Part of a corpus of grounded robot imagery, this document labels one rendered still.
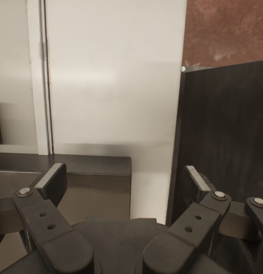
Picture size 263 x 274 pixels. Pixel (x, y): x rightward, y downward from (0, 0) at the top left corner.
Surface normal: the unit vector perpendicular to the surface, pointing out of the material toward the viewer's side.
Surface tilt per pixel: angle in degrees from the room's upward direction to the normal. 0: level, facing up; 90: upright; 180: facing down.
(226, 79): 90
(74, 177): 0
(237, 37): 0
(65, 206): 0
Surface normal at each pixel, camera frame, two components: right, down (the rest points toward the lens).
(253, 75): -1.00, -0.02
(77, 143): 0.01, 0.27
